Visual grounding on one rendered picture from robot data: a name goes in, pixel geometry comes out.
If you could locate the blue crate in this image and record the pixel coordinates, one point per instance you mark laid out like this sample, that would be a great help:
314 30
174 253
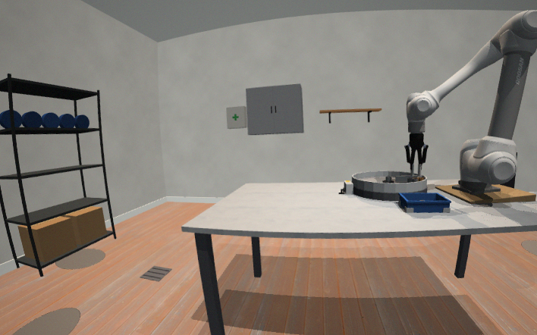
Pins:
412 203

